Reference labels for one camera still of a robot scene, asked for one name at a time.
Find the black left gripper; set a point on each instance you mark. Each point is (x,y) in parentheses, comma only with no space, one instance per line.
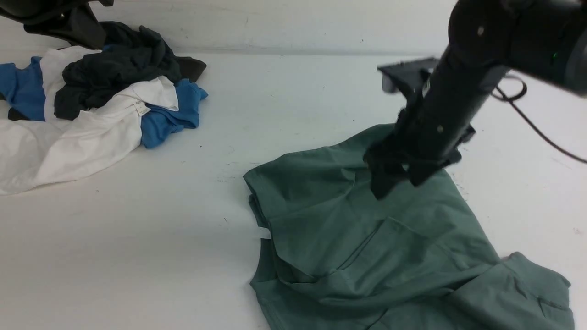
(70,20)

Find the blue shirt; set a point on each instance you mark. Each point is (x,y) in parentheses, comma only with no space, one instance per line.
(24,88)

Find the dark navy shirt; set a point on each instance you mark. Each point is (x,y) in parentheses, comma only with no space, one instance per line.
(129,57)

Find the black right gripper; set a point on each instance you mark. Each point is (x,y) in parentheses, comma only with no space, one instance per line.
(424,139)

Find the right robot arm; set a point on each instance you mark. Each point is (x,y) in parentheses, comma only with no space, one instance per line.
(545,39)

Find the white shirt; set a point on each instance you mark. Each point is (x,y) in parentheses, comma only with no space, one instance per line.
(35,153)

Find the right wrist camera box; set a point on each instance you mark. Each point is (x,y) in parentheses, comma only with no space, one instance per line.
(406,77)

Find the green long-sleeved shirt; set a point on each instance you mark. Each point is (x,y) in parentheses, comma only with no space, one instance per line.
(339,259)

